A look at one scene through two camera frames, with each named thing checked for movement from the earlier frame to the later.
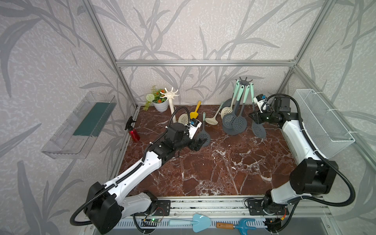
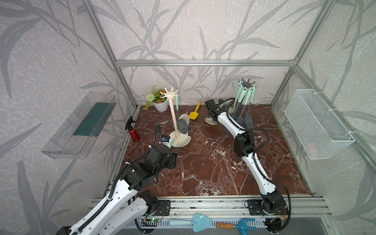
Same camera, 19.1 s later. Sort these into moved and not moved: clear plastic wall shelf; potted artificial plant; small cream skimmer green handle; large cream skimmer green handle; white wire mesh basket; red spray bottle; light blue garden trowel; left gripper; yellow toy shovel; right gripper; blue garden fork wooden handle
Moved: left gripper; right gripper; large cream skimmer green handle
Not moved: clear plastic wall shelf; yellow toy shovel; potted artificial plant; light blue garden trowel; white wire mesh basket; blue garden fork wooden handle; red spray bottle; small cream skimmer green handle
